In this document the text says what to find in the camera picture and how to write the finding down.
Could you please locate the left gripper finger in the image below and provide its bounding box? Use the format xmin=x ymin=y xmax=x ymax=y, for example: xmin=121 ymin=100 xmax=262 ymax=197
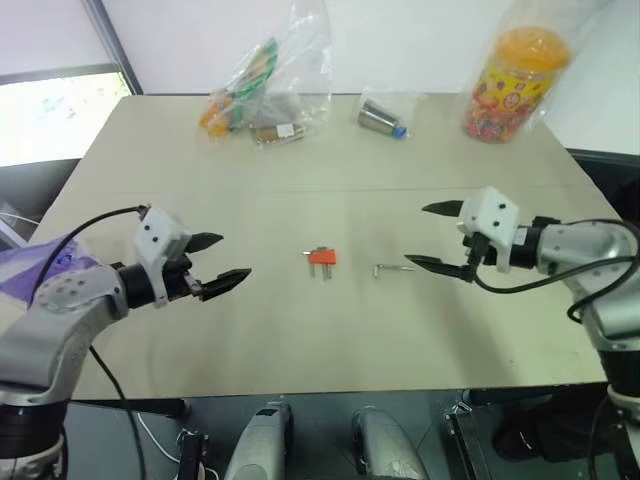
xmin=199 ymin=268 xmax=253 ymax=303
xmin=188 ymin=231 xmax=225 ymax=255

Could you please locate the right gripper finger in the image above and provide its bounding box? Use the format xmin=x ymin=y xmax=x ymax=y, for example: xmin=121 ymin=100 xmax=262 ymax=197
xmin=421 ymin=199 xmax=467 ymax=219
xmin=404 ymin=254 xmax=474 ymax=284

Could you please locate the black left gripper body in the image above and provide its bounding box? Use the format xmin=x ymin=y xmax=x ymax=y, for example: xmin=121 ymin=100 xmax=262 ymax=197
xmin=163 ymin=252 xmax=206 ymax=303

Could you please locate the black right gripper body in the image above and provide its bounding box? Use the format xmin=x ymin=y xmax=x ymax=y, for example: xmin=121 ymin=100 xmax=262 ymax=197
xmin=461 ymin=231 xmax=500 ymax=267

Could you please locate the metal hex key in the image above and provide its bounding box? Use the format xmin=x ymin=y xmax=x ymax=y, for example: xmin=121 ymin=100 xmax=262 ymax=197
xmin=374 ymin=263 xmax=416 ymax=279

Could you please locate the metal cylinder with blue cap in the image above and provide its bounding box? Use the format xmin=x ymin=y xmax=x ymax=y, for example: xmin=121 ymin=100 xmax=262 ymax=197
xmin=357 ymin=98 xmax=411 ymax=141

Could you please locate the small clear plastic bag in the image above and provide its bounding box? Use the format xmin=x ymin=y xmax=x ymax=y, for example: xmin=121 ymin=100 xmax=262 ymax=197
xmin=356 ymin=88 xmax=427 ymax=142

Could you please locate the orange item in bag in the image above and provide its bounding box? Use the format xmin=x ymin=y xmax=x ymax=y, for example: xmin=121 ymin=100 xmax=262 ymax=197
xmin=199 ymin=89 xmax=236 ymax=139

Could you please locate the brown box with white label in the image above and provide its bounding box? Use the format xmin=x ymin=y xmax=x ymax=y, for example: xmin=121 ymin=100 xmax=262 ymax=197
xmin=249 ymin=122 xmax=307 ymax=147

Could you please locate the orange lidded snack canister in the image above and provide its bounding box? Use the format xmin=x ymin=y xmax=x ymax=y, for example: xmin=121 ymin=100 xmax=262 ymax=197
xmin=464 ymin=25 xmax=573 ymax=144

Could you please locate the dark side furniture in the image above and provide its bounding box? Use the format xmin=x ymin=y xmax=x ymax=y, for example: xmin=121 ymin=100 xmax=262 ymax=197
xmin=564 ymin=146 xmax=640 ymax=222

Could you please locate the purple and white cloth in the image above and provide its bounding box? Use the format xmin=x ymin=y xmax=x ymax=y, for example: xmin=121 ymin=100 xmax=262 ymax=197
xmin=0 ymin=238 xmax=94 ymax=307

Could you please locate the grey left robot leg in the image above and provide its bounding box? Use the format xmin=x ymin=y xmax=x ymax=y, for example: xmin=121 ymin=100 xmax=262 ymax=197
xmin=222 ymin=399 xmax=294 ymax=480

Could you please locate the grey robot leg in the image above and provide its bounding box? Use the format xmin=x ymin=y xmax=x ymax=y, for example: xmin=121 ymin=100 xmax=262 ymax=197
xmin=222 ymin=399 xmax=294 ymax=480
xmin=350 ymin=407 xmax=432 ymax=480

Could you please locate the green and white packet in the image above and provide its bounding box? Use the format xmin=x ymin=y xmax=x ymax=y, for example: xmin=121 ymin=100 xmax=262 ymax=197
xmin=227 ymin=37 xmax=279 ymax=131

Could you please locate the black bundle under table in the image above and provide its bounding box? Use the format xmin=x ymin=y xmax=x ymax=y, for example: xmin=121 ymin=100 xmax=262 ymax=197
xmin=491 ymin=392 xmax=604 ymax=464

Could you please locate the grey right robot leg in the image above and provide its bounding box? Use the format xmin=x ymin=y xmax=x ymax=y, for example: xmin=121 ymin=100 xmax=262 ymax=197
xmin=350 ymin=407 xmax=432 ymax=480

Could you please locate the clear bag around canister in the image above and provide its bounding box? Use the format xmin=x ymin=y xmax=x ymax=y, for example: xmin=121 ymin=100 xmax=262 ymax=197
xmin=456 ymin=0 xmax=597 ymax=147

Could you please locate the large clear plastic bag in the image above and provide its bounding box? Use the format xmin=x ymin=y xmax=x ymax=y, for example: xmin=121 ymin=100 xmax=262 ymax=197
xmin=199 ymin=0 xmax=334 ymax=147

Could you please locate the white framed window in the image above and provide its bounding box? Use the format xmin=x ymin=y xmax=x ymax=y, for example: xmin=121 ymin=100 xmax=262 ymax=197
xmin=0 ymin=63 xmax=137 ymax=169

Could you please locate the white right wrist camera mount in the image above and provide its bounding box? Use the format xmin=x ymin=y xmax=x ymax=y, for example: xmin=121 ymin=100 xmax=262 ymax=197
xmin=455 ymin=187 xmax=522 ymax=274

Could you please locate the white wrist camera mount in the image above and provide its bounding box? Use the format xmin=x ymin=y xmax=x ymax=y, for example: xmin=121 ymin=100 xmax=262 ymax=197
xmin=455 ymin=187 xmax=522 ymax=274
xmin=132 ymin=207 xmax=194 ymax=309

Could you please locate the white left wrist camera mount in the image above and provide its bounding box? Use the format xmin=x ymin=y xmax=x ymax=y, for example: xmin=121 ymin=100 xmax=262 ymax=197
xmin=132 ymin=207 xmax=194 ymax=309

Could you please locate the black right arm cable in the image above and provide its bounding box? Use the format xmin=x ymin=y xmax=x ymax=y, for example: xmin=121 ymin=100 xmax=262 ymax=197
xmin=469 ymin=233 xmax=640 ymax=326

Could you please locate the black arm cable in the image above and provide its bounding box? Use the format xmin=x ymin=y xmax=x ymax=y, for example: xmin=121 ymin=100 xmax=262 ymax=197
xmin=469 ymin=233 xmax=640 ymax=326
xmin=29 ymin=203 xmax=154 ymax=480

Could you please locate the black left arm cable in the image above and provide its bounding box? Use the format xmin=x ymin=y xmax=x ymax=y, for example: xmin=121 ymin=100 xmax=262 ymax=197
xmin=29 ymin=203 xmax=154 ymax=480

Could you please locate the thin white cable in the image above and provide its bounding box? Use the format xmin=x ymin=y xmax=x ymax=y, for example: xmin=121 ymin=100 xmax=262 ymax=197
xmin=136 ymin=411 xmax=222 ymax=477

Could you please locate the black table bracket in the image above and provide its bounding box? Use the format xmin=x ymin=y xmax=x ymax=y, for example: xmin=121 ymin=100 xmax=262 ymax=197
xmin=176 ymin=428 xmax=209 ymax=480
xmin=443 ymin=408 xmax=494 ymax=480

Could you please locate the black upright post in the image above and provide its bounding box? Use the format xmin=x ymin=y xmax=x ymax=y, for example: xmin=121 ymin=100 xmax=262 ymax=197
xmin=82 ymin=0 xmax=146 ymax=96

